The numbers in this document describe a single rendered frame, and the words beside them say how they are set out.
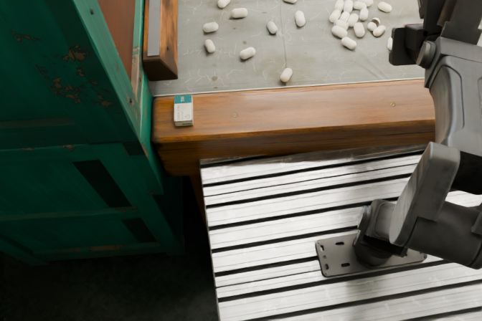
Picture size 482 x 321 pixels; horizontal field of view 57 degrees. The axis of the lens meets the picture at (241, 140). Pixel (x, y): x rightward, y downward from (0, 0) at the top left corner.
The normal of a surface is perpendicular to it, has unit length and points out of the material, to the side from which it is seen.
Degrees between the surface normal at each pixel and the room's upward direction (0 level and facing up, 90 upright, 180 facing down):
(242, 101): 0
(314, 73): 0
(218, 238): 0
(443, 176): 46
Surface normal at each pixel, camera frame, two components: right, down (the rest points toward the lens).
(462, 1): -0.25, 0.31
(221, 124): -0.01, -0.46
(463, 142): 0.08, -0.70
